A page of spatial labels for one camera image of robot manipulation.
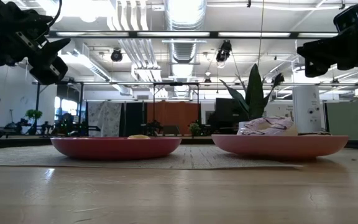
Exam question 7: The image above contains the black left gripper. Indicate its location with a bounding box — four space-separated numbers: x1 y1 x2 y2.
0 0 71 86

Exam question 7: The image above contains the magenta plate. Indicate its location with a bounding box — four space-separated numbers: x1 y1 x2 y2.
50 136 183 161

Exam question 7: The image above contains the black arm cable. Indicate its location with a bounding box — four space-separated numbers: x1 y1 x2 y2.
46 0 63 28

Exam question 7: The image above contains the black metal frame stand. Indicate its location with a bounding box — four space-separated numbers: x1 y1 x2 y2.
32 81 85 136
152 82 200 126

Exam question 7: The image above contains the grey green partition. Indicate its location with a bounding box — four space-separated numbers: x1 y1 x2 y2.
324 100 358 141

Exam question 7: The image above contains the small green desk plant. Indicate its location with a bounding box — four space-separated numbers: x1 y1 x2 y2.
188 121 201 138

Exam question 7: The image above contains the grey woven placemat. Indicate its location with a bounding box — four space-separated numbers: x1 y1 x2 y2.
0 144 303 170

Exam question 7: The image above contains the black overhead rig beam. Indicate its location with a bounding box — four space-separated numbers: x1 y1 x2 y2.
47 30 338 40

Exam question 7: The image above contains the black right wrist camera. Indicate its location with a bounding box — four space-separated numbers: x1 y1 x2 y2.
333 0 358 34

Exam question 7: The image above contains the tall green snake plant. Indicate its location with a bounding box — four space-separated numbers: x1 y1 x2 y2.
218 63 285 123

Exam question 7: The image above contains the orange partition panel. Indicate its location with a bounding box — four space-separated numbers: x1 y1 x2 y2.
146 101 200 136

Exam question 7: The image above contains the pink frosted striped donut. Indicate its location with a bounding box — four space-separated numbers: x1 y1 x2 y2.
236 116 298 136

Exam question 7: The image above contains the pale pink plate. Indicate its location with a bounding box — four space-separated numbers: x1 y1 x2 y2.
211 133 349 161

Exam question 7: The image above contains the small round potted plant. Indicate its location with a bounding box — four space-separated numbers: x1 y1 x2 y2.
24 108 44 136

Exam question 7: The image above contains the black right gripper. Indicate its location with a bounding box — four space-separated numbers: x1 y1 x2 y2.
296 29 358 79

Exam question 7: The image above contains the white patterned curtain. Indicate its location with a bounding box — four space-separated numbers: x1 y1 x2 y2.
87 100 122 137

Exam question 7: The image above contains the black monitor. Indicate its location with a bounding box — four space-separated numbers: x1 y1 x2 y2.
215 97 244 126

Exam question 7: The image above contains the white cylinder device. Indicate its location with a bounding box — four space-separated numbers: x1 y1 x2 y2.
291 85 323 134

